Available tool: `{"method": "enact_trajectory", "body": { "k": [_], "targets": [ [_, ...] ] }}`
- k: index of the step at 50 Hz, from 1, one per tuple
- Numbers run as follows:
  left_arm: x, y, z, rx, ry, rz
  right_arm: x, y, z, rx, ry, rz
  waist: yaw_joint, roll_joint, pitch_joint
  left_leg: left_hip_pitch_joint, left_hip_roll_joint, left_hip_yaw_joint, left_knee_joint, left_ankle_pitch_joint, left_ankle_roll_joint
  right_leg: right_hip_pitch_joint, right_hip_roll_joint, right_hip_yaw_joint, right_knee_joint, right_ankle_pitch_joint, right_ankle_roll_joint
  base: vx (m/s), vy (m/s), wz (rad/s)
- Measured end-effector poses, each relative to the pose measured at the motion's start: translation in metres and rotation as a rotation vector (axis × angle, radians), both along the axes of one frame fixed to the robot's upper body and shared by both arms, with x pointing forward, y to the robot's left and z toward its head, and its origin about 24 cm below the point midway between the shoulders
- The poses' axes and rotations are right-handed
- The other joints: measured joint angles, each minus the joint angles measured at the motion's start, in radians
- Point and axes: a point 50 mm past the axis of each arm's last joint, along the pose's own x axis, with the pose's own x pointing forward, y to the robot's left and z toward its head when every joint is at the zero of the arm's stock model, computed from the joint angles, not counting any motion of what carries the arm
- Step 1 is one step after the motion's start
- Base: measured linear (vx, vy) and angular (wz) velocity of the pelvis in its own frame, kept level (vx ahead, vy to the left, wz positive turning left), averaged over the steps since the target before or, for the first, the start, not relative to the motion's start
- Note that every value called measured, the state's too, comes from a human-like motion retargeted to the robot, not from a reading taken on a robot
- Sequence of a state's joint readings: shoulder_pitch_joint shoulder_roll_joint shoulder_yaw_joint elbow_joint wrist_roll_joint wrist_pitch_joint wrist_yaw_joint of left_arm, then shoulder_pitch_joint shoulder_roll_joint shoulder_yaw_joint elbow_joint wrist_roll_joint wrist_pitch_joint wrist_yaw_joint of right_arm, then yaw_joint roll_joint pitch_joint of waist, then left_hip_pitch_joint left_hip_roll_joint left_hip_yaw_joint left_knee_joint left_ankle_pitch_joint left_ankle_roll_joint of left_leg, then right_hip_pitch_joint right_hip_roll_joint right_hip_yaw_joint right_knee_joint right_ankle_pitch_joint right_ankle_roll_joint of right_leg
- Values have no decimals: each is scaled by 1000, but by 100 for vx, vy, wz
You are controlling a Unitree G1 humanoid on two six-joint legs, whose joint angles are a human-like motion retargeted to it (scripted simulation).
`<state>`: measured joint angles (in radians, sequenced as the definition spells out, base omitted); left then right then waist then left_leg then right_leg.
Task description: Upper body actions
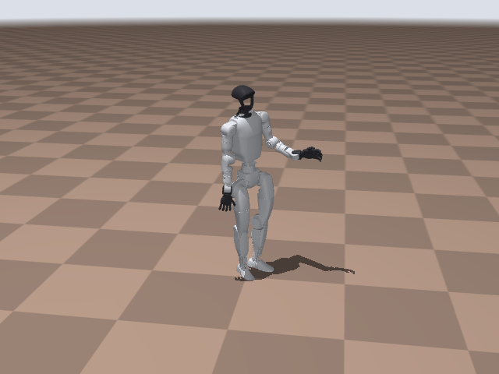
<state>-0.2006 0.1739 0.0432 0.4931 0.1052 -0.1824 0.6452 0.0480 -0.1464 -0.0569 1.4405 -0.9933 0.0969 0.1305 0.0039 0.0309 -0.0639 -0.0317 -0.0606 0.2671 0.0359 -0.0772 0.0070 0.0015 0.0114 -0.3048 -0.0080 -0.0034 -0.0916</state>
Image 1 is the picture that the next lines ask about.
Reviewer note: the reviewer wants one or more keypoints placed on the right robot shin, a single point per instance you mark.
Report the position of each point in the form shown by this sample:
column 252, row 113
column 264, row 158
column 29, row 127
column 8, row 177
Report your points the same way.
column 242, row 246

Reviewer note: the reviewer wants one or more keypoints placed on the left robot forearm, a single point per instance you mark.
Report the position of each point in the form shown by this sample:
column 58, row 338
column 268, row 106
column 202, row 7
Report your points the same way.
column 285, row 150

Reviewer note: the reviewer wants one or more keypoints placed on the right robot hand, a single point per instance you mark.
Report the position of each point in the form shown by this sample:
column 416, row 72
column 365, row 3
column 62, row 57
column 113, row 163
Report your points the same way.
column 226, row 200

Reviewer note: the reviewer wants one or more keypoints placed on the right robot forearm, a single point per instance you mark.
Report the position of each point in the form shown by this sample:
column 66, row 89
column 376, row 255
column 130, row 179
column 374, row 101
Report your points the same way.
column 227, row 174

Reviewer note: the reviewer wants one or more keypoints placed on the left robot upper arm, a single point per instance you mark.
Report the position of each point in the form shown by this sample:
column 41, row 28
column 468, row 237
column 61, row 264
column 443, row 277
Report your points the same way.
column 271, row 141

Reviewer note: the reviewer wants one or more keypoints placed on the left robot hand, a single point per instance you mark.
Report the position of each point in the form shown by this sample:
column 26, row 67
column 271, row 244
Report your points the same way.
column 309, row 153

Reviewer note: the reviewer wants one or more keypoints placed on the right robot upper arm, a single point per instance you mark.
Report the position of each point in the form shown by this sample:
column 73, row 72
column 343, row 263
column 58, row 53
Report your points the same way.
column 228, row 130

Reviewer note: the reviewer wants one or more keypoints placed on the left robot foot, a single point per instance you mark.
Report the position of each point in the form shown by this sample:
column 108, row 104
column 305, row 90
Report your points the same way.
column 261, row 265

